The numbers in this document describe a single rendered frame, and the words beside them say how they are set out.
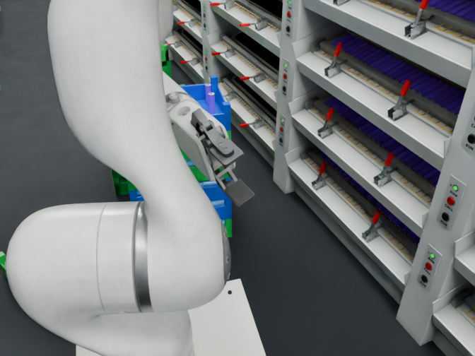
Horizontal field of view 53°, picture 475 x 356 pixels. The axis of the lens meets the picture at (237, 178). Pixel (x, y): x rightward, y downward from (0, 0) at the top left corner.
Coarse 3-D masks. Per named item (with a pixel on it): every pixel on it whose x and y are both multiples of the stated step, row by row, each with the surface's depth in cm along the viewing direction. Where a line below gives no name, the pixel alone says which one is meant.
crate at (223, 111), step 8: (216, 80) 140; (184, 88) 141; (192, 88) 142; (200, 88) 142; (216, 88) 142; (192, 96) 143; (200, 96) 144; (216, 96) 143; (200, 104) 142; (216, 104) 142; (224, 104) 126; (208, 112) 138; (216, 112) 138; (224, 112) 127; (224, 120) 128
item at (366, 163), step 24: (312, 96) 153; (312, 120) 148; (336, 120) 142; (360, 120) 140; (336, 144) 137; (360, 144) 135; (384, 144) 129; (360, 168) 128; (384, 168) 120; (408, 168) 120; (432, 168) 119; (384, 192) 120; (408, 192) 118; (432, 192) 112; (408, 216) 112
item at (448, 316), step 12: (456, 288) 111; (468, 288) 114; (444, 300) 111; (456, 300) 111; (468, 300) 110; (444, 312) 113; (456, 312) 112; (468, 312) 110; (444, 324) 110; (456, 324) 110; (468, 324) 109; (456, 336) 108; (468, 336) 107; (468, 348) 105
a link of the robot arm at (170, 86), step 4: (164, 72) 82; (164, 76) 79; (168, 76) 81; (164, 80) 78; (168, 80) 78; (172, 80) 80; (164, 84) 77; (168, 84) 77; (172, 84) 77; (176, 84) 78; (164, 88) 76; (168, 88) 76; (172, 88) 76; (176, 88) 76; (180, 88) 77; (168, 92) 75; (172, 92) 75; (176, 92) 75; (184, 92) 77
